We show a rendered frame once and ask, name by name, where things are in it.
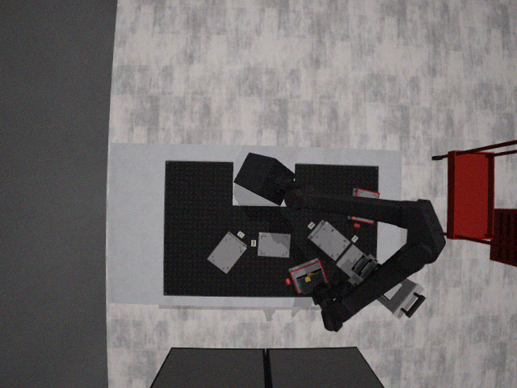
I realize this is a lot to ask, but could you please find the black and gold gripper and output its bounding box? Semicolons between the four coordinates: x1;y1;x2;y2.
305;272;328;306

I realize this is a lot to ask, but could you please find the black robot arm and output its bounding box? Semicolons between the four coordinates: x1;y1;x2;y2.
267;172;446;332

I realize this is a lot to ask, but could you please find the grey slotted shelf rack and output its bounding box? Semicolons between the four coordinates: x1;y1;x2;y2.
336;244;416;313

